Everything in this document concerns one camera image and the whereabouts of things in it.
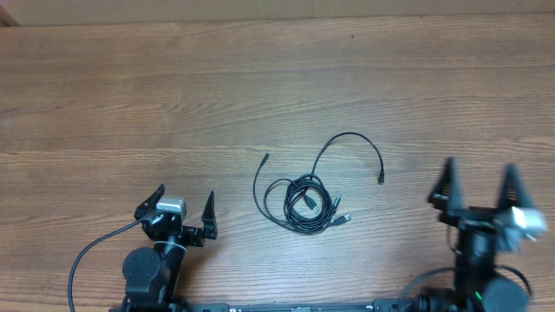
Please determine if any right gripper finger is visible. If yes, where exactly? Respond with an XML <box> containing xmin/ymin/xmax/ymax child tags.
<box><xmin>428</xmin><ymin>157</ymin><xmax>465</xmax><ymax>213</ymax></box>
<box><xmin>497</xmin><ymin>163</ymin><xmax>536</xmax><ymax>210</ymax></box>

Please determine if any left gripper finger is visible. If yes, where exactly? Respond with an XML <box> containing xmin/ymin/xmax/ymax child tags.
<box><xmin>201</xmin><ymin>190</ymin><xmax>218</xmax><ymax>239</ymax></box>
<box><xmin>134</xmin><ymin>184</ymin><xmax>166</xmax><ymax>219</ymax></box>

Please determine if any black USB cable short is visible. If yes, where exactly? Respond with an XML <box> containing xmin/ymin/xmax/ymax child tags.
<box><xmin>303</xmin><ymin>131</ymin><xmax>386</xmax><ymax>214</ymax></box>

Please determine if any black USB cable long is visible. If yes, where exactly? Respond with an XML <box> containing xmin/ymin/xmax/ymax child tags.
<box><xmin>252</xmin><ymin>153</ymin><xmax>352</xmax><ymax>235</ymax></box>

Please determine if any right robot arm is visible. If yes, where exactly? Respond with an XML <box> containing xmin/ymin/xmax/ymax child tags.
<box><xmin>402</xmin><ymin>157</ymin><xmax>547</xmax><ymax>312</ymax></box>

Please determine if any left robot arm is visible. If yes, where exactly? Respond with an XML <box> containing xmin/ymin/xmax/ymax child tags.
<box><xmin>121</xmin><ymin>185</ymin><xmax>218</xmax><ymax>311</ymax></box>

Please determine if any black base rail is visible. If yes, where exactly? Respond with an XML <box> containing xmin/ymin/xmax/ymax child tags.
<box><xmin>191</xmin><ymin>298</ymin><xmax>419</xmax><ymax>312</ymax></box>

